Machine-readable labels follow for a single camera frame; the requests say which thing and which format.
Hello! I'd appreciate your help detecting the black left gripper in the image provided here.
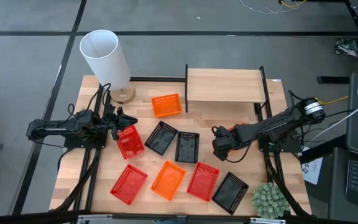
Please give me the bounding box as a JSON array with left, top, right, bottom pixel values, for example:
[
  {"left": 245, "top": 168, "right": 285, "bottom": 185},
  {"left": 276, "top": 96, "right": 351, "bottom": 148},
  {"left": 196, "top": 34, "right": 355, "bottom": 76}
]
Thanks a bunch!
[{"left": 103, "top": 105, "right": 139, "bottom": 131}]

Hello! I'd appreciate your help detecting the red plastic basket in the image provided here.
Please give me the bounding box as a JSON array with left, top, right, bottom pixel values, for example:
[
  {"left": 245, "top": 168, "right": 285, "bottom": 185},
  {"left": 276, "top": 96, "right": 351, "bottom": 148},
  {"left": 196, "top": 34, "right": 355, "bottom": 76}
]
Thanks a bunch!
[
  {"left": 186, "top": 161, "right": 220, "bottom": 202},
  {"left": 109, "top": 164, "right": 149, "bottom": 206},
  {"left": 116, "top": 124, "right": 145, "bottom": 160}
]

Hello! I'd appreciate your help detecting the black plastic basket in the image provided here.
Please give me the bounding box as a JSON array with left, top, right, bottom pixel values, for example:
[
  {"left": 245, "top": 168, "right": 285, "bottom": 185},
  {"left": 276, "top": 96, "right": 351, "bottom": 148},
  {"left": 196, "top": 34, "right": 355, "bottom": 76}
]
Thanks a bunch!
[
  {"left": 175, "top": 131, "right": 200, "bottom": 164},
  {"left": 211, "top": 171, "right": 250, "bottom": 215},
  {"left": 144, "top": 121, "right": 179, "bottom": 156}
]

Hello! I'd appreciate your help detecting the round wooden lamp base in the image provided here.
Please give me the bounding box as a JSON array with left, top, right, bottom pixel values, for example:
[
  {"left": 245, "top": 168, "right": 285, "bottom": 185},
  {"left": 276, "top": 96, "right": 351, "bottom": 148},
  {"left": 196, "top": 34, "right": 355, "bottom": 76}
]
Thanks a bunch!
[{"left": 109, "top": 81, "right": 136, "bottom": 105}]

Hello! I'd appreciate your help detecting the green artificial plant ball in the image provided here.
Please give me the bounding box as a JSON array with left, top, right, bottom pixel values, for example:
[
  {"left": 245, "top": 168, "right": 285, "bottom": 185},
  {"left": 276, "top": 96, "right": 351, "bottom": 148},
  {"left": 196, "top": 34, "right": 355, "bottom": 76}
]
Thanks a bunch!
[{"left": 252, "top": 182, "right": 291, "bottom": 220}]

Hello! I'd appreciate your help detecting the white paper sheet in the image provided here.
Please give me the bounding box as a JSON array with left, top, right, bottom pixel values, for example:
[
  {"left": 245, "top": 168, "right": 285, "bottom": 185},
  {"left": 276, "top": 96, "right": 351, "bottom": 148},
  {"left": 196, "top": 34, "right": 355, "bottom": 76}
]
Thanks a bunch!
[{"left": 301, "top": 147, "right": 324, "bottom": 185}]

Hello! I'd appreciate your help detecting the black floor bar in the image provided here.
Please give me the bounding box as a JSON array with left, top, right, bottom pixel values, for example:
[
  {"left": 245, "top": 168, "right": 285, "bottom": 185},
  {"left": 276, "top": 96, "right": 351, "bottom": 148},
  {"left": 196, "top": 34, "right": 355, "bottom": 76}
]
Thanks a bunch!
[{"left": 318, "top": 76, "right": 351, "bottom": 84}]

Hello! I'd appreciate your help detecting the black side desk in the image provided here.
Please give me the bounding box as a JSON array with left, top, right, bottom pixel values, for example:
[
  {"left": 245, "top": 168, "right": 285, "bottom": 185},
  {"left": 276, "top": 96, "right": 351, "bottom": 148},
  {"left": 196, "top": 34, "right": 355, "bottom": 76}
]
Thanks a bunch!
[{"left": 300, "top": 133, "right": 358, "bottom": 223}]

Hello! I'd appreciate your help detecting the black crossbar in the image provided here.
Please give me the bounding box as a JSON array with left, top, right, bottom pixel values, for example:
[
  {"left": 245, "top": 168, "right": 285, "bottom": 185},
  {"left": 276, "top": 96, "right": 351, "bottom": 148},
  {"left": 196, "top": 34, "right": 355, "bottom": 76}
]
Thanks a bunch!
[{"left": 0, "top": 210, "right": 358, "bottom": 224}]

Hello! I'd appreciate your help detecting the person's shoe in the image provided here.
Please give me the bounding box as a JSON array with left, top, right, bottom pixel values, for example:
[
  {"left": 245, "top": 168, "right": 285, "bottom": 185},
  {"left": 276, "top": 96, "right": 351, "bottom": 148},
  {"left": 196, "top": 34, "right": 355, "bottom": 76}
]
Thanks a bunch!
[{"left": 334, "top": 37, "right": 358, "bottom": 58}]

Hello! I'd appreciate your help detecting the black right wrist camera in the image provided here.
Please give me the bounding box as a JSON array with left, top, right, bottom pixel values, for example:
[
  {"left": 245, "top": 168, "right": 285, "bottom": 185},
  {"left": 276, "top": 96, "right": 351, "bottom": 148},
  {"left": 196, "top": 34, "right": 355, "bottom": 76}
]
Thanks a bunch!
[{"left": 212, "top": 138, "right": 230, "bottom": 162}]

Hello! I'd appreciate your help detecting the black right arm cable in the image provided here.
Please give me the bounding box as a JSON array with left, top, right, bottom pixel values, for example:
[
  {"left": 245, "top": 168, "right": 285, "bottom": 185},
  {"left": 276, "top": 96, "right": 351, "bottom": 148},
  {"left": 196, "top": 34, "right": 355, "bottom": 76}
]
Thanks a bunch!
[{"left": 225, "top": 144, "right": 256, "bottom": 164}]

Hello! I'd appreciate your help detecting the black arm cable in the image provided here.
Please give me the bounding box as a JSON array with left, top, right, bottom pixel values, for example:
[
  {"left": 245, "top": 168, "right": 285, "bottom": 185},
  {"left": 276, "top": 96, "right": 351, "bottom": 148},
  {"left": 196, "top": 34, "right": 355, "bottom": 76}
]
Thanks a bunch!
[
  {"left": 67, "top": 82, "right": 112, "bottom": 121},
  {"left": 225, "top": 144, "right": 256, "bottom": 164}
]

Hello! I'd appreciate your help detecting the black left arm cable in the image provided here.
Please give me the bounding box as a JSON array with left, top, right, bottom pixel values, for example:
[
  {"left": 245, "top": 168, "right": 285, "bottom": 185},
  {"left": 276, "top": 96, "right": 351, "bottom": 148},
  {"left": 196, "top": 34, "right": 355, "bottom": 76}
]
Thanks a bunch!
[{"left": 67, "top": 82, "right": 112, "bottom": 121}]

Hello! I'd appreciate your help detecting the black aluminium rail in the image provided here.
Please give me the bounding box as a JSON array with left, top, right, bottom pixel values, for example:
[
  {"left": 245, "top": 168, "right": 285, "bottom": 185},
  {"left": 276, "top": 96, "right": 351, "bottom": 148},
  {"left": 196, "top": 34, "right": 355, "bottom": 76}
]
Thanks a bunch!
[{"left": 131, "top": 76, "right": 186, "bottom": 83}]

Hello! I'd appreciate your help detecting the wooden shelf with black frame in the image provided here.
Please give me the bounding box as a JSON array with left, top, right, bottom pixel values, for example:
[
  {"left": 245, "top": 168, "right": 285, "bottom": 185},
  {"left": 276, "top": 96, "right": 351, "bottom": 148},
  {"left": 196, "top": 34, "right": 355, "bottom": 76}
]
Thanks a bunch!
[{"left": 185, "top": 64, "right": 273, "bottom": 114}]

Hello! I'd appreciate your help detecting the yellow power cable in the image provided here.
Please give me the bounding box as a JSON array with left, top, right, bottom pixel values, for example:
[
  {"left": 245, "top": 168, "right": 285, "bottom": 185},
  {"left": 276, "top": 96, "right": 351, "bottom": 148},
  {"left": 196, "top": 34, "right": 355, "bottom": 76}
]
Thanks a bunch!
[{"left": 314, "top": 95, "right": 350, "bottom": 105}]

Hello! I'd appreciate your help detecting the silver metal bracket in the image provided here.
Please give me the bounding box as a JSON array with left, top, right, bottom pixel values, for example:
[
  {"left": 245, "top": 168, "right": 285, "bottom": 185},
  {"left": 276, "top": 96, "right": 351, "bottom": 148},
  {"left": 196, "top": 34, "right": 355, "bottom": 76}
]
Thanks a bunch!
[
  {"left": 76, "top": 214, "right": 114, "bottom": 224},
  {"left": 249, "top": 217, "right": 287, "bottom": 224}
]

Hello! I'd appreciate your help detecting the thick white cable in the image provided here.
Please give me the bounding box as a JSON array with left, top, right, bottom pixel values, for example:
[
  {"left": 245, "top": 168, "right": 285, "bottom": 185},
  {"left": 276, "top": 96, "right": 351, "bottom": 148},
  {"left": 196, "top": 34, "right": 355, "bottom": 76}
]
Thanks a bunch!
[{"left": 303, "top": 95, "right": 358, "bottom": 146}]

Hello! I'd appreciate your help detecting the thin white cable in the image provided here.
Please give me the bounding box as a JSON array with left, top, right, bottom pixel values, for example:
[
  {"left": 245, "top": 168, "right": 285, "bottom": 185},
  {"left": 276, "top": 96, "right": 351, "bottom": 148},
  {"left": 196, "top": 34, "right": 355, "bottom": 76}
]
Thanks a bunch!
[{"left": 239, "top": 0, "right": 301, "bottom": 16}]

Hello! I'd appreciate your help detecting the thin yellow cable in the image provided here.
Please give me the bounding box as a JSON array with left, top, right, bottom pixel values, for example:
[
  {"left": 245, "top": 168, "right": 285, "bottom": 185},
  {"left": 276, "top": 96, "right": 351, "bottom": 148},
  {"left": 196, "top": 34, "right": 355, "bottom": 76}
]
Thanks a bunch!
[{"left": 280, "top": 0, "right": 308, "bottom": 9}]

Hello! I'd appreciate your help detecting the black desk leg frame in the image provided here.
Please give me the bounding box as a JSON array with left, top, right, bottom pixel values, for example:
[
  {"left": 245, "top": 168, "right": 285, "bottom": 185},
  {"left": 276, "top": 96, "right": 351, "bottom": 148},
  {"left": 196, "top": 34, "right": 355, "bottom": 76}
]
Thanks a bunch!
[{"left": 278, "top": 0, "right": 358, "bottom": 60}]

